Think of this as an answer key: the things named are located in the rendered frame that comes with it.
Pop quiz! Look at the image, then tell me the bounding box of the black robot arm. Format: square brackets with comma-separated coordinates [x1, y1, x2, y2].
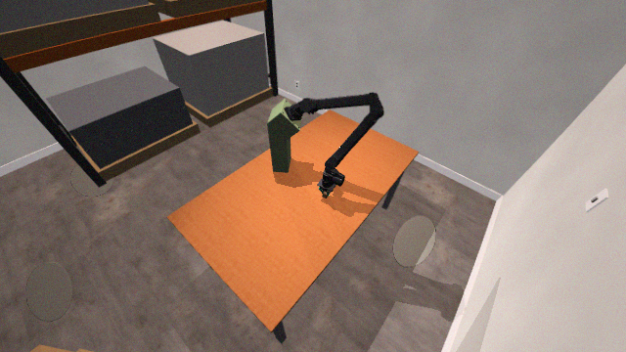
[285, 92, 384, 187]

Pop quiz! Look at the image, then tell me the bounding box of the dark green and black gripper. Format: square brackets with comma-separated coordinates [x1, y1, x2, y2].
[317, 178, 335, 196]

